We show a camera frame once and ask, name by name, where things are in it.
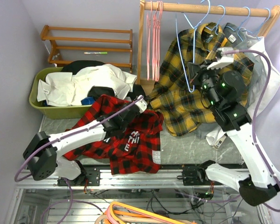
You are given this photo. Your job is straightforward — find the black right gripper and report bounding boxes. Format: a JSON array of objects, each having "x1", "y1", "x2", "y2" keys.
[{"x1": 188, "y1": 59, "x2": 222, "y2": 107}]

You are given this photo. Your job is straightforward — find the red black plaid shirt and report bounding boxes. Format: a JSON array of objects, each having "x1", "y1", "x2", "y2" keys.
[{"x1": 62, "y1": 94, "x2": 165, "y2": 175}]

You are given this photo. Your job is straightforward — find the light blue wire hanger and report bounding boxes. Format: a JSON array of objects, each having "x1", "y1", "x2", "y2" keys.
[{"x1": 175, "y1": 0, "x2": 212, "y2": 94}]

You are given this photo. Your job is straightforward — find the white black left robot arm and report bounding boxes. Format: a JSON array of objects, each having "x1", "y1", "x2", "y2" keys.
[{"x1": 23, "y1": 96, "x2": 147, "y2": 185}]

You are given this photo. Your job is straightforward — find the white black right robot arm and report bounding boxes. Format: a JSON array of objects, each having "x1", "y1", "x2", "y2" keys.
[{"x1": 188, "y1": 47, "x2": 280, "y2": 206}]

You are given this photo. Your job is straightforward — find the yellow plaid shirt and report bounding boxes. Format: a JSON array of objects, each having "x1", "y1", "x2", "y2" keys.
[{"x1": 148, "y1": 22, "x2": 255, "y2": 137}]

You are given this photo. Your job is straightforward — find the white shirt on hanger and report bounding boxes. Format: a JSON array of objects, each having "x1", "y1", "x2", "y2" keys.
[{"x1": 205, "y1": 30, "x2": 280, "y2": 150}]

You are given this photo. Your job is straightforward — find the grey shirt on hanger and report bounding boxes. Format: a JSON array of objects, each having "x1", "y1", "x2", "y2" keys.
[{"x1": 187, "y1": 22, "x2": 263, "y2": 139}]

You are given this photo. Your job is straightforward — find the blue hanger under yellow shirt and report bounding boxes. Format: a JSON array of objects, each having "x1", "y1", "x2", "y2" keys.
[{"x1": 205, "y1": 5, "x2": 226, "y2": 35}]

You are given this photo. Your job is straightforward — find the blue hanger under grey shirt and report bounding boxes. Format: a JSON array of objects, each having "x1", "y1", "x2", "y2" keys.
[{"x1": 224, "y1": 6, "x2": 251, "y2": 41}]

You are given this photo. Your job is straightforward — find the white shirt in basket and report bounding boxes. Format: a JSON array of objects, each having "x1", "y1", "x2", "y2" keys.
[{"x1": 37, "y1": 64, "x2": 137, "y2": 106}]

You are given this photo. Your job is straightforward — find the blue hanger under white shirt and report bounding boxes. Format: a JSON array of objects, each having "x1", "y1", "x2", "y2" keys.
[{"x1": 238, "y1": 7, "x2": 271, "y2": 40}]

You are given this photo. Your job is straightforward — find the green laundry basket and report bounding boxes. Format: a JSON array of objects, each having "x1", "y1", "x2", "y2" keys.
[{"x1": 28, "y1": 67, "x2": 91, "y2": 119}]

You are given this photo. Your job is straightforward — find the black garment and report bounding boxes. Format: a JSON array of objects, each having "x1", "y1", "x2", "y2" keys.
[{"x1": 61, "y1": 60, "x2": 145, "y2": 103}]

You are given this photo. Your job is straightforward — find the wooden shoe rack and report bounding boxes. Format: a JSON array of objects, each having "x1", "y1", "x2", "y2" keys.
[{"x1": 40, "y1": 25, "x2": 133, "y2": 72}]

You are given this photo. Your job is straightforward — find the green white marker pen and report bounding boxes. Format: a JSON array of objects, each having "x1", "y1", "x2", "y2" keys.
[{"x1": 84, "y1": 51, "x2": 108, "y2": 55}]

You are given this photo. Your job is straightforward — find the orange hangers pile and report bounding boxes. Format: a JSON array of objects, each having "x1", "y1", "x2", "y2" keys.
[{"x1": 95, "y1": 202, "x2": 196, "y2": 224}]

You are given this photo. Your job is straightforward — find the wooden clothes rail frame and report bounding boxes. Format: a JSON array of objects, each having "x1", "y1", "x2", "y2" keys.
[{"x1": 137, "y1": 0, "x2": 280, "y2": 88}]

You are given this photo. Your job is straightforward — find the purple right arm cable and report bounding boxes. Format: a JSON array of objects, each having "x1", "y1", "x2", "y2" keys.
[{"x1": 223, "y1": 49, "x2": 280, "y2": 213}]

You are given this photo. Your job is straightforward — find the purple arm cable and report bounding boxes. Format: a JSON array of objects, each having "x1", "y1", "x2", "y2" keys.
[
  {"x1": 223, "y1": 49, "x2": 280, "y2": 213},
  {"x1": 14, "y1": 95, "x2": 144, "y2": 224}
]

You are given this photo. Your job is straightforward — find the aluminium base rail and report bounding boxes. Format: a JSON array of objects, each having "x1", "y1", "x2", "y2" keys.
[{"x1": 17, "y1": 164, "x2": 248, "y2": 189}]

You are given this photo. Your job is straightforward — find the pink wire hangers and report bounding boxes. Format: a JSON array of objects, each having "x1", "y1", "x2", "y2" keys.
[{"x1": 146, "y1": 1, "x2": 163, "y2": 82}]

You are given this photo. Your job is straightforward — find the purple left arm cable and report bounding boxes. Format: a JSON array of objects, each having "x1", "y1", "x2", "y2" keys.
[{"x1": 14, "y1": 95, "x2": 144, "y2": 224}]

